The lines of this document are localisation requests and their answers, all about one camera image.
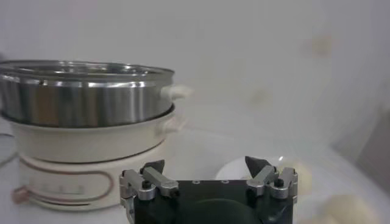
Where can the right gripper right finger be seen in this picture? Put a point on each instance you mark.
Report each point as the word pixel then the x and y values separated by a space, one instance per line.
pixel 262 179

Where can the white round plate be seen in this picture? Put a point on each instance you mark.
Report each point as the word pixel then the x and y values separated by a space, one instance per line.
pixel 231 172

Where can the white steamed baozi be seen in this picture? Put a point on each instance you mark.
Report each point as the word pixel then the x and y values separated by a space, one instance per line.
pixel 353 210
pixel 303 179

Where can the stainless steel steamer basket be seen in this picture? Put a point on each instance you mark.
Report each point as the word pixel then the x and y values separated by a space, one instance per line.
pixel 85 103

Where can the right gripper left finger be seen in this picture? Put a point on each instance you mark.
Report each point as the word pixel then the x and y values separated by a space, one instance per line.
pixel 158 179

